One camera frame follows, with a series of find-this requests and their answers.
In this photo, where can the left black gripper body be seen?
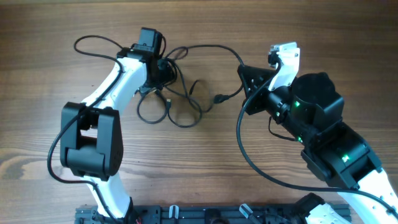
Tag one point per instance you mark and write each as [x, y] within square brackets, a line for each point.
[163, 75]

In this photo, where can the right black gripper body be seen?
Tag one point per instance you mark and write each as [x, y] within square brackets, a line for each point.
[258, 102]

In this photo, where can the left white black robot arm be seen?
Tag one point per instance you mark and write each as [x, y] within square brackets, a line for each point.
[91, 142]

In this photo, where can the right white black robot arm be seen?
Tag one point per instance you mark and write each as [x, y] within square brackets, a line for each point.
[310, 109]

